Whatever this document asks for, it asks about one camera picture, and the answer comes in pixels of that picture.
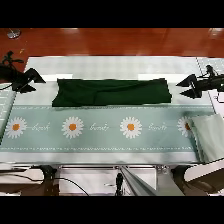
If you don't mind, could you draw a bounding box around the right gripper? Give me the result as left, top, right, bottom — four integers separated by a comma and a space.
175, 73, 215, 100

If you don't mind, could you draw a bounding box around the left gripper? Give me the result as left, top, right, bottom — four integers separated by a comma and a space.
9, 67, 47, 94

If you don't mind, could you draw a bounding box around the dark green shirt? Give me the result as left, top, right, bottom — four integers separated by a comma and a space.
51, 77, 173, 108

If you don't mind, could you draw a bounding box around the pale green garment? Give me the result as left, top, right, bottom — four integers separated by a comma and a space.
189, 113, 224, 165

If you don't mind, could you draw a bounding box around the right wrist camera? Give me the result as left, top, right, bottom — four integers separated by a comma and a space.
197, 63, 220, 80

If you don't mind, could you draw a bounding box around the black cable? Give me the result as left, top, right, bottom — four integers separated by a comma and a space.
53, 176, 91, 197

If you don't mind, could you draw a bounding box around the silver frame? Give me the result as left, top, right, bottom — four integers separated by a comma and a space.
0, 161, 224, 197

